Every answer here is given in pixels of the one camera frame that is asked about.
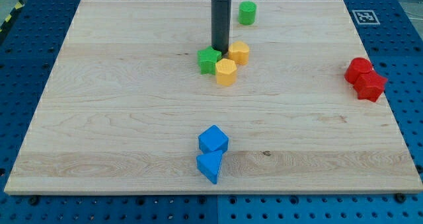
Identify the green star block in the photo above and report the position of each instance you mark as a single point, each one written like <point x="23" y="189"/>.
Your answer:
<point x="207" y="58"/>

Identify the yellow hexagon block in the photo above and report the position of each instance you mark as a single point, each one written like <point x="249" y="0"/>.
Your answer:
<point x="225" y="72"/>

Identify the red star block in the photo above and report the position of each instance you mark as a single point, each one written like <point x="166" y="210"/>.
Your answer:
<point x="370" y="86"/>

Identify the blue cube block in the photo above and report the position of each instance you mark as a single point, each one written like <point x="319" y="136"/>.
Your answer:
<point x="213" y="139"/>

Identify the blue triangle block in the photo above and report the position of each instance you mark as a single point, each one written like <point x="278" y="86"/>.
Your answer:
<point x="209" y="165"/>

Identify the yellow heart block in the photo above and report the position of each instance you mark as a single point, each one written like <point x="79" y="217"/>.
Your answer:
<point x="239" y="52"/>

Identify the wooden board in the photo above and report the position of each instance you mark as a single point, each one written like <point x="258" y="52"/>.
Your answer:
<point x="125" y="103"/>

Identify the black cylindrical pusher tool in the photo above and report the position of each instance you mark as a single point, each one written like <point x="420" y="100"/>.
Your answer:
<point x="220" y="25"/>

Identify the green cylinder block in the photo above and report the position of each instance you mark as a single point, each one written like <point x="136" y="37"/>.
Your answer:
<point x="247" y="12"/>

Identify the red cylinder block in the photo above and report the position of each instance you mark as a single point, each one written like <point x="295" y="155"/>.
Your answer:
<point x="357" y="66"/>

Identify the white fiducial marker tag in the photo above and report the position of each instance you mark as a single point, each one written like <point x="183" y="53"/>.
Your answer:
<point x="365" y="17"/>

